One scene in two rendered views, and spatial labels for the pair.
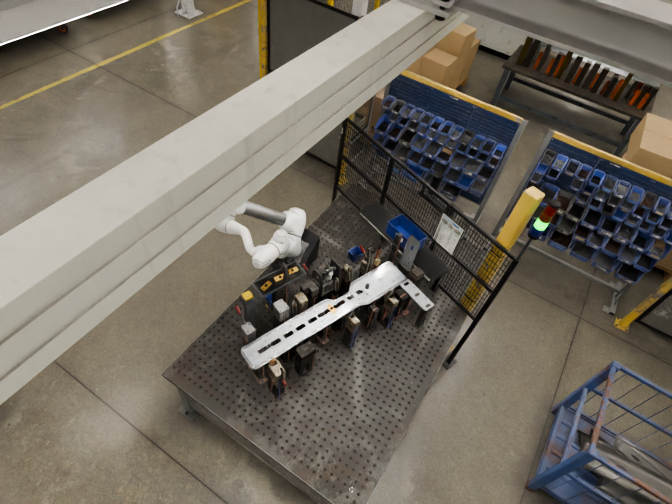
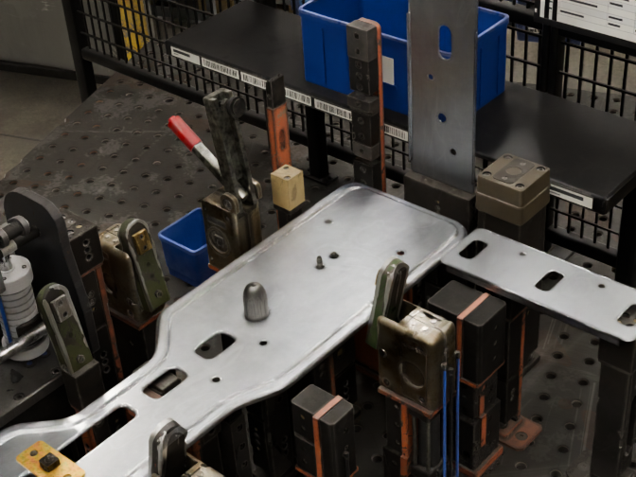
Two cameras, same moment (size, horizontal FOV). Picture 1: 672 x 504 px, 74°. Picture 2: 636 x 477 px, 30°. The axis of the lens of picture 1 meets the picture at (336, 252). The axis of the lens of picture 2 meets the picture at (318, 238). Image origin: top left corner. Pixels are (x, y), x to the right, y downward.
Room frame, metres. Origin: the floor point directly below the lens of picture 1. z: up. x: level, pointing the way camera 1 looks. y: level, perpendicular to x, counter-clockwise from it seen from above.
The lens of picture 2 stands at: (0.81, -0.32, 1.96)
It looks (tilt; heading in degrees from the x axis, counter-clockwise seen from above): 35 degrees down; 358
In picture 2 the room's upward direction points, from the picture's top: 4 degrees counter-clockwise
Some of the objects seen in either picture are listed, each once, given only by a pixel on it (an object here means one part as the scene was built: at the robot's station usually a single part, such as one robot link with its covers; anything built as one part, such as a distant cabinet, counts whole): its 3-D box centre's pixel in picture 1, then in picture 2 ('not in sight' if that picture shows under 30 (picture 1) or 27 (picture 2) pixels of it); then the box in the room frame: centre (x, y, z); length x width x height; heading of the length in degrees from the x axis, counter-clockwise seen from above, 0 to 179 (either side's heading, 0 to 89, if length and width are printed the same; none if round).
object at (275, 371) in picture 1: (277, 379); not in sight; (1.23, 0.25, 0.88); 0.15 x 0.11 x 0.36; 45
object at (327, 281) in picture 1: (325, 287); (19, 381); (1.99, 0.04, 0.94); 0.18 x 0.13 x 0.49; 135
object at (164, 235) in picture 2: (355, 254); (200, 249); (2.53, -0.17, 0.74); 0.11 x 0.10 x 0.09; 135
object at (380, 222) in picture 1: (402, 239); (397, 90); (2.55, -0.53, 1.02); 0.90 x 0.22 x 0.03; 45
